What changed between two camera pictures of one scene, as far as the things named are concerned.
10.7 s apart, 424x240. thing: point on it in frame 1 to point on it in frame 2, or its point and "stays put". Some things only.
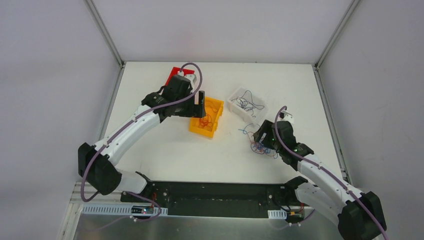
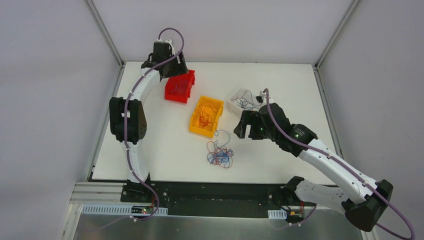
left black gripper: x=194 y=108 to x=177 y=70
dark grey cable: x=245 y=102 stays put
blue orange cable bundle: x=257 y=147 to x=221 y=156
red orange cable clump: x=206 y=123 stays put
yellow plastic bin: x=206 y=126 stays put
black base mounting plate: x=214 y=199 stays put
